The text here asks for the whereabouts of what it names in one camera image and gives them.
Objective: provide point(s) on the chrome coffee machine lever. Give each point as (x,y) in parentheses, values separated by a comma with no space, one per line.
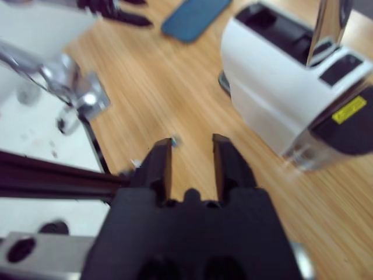
(326,26)

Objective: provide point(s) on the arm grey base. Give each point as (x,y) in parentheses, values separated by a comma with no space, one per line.
(93,102)

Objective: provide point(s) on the white capsule coffee machine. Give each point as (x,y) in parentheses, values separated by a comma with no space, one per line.
(262,87)

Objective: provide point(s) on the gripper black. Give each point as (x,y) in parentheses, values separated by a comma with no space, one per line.
(100,7)

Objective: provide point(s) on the teal plastic tray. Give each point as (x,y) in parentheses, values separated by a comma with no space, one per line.
(192,20)

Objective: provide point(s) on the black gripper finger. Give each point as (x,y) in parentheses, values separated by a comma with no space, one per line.
(230,172)
(157,169)

